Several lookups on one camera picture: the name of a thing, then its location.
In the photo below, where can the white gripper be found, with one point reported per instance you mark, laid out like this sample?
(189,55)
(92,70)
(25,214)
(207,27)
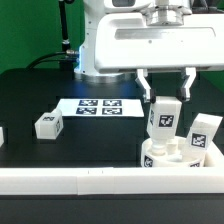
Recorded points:
(124,42)

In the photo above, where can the white round stool seat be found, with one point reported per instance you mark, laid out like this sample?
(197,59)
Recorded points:
(173,157)

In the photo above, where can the white marker sheet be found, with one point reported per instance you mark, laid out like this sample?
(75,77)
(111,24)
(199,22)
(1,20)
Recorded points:
(100,107)

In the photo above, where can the white U-shaped fence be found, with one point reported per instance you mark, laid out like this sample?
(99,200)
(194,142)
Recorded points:
(88,181)

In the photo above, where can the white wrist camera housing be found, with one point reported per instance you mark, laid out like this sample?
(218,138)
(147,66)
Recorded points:
(127,6)

